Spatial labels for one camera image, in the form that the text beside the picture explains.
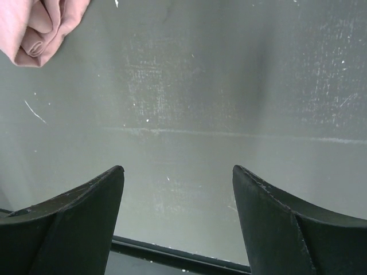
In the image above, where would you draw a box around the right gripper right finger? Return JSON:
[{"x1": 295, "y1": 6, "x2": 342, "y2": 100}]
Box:
[{"x1": 232, "y1": 165, "x2": 366, "y2": 274}]

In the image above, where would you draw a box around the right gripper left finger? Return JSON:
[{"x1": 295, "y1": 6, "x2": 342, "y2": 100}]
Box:
[{"x1": 1, "y1": 166, "x2": 124, "y2": 274}]

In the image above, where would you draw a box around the pink printed t shirt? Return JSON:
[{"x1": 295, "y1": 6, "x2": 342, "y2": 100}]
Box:
[{"x1": 1, "y1": 0, "x2": 90, "y2": 68}]

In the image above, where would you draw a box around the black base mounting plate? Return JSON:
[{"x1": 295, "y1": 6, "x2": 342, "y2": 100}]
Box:
[{"x1": 105, "y1": 236, "x2": 251, "y2": 274}]

